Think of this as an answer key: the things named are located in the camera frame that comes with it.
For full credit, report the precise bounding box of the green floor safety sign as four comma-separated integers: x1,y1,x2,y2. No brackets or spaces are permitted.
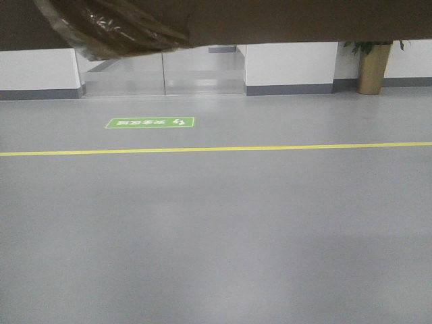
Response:
105,116,195,129

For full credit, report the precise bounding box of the brown cardboard carton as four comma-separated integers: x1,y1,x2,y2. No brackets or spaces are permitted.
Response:
1,1,431,60

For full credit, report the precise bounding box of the potted plant tan pot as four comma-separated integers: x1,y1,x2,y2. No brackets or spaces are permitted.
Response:
338,40,394,95

